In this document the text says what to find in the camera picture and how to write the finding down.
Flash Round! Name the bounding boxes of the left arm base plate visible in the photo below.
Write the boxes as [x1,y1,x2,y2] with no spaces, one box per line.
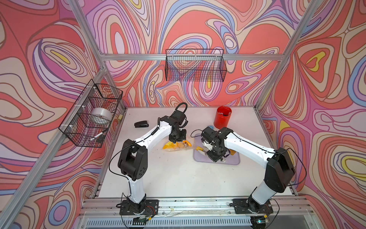
[118,199,159,216]

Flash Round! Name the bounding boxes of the black wire basket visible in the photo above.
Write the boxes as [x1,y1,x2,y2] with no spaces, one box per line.
[165,48,227,82]
[59,80,123,148]

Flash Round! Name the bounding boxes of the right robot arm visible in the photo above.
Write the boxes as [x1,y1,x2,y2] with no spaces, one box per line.
[201,127,295,213]

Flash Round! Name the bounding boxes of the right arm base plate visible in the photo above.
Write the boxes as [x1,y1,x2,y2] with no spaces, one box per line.
[229,198,274,215]

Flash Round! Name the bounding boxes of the grey tape roll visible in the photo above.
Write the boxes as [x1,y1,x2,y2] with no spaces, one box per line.
[90,107,112,125]

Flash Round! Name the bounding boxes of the red cylindrical cup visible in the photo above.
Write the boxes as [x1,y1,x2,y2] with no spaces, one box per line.
[213,106,232,129]

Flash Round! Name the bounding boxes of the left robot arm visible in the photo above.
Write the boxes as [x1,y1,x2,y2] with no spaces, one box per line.
[117,109,188,214]

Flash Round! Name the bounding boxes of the left black wire basket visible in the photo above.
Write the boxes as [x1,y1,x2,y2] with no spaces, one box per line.
[59,80,123,148]

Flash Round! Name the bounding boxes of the brown shell cookie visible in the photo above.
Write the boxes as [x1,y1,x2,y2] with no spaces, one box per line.
[229,149,236,155]

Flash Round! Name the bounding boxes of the lavender plastic tray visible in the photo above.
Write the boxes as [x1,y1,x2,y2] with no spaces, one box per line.
[193,134,240,166]

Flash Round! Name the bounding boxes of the white marker in basket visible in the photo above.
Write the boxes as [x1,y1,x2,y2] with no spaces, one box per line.
[89,132,104,141]

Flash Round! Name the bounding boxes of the metal silicone-tipped tongs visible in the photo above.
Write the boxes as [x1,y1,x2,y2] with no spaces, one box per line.
[193,147,214,163]

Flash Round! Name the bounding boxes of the back black wire basket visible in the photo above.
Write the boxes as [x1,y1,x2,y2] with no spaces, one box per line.
[165,48,227,82]

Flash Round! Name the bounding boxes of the clear resealable plastic bag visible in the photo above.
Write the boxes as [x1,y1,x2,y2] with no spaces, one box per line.
[163,140,193,152]

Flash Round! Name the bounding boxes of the black stapler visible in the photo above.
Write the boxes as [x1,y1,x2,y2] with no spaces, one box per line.
[134,120,149,128]

